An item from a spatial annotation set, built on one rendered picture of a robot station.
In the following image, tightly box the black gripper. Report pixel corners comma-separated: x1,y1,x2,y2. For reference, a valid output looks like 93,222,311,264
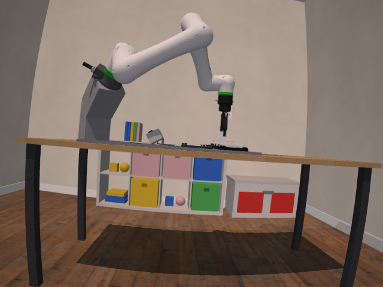
219,105,231,142

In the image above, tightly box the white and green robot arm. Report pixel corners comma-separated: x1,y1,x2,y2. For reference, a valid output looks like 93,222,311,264
83,13,235,106

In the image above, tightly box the grey operator panel with coloured buttons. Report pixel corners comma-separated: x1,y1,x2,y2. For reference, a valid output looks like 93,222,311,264
145,129,172,145

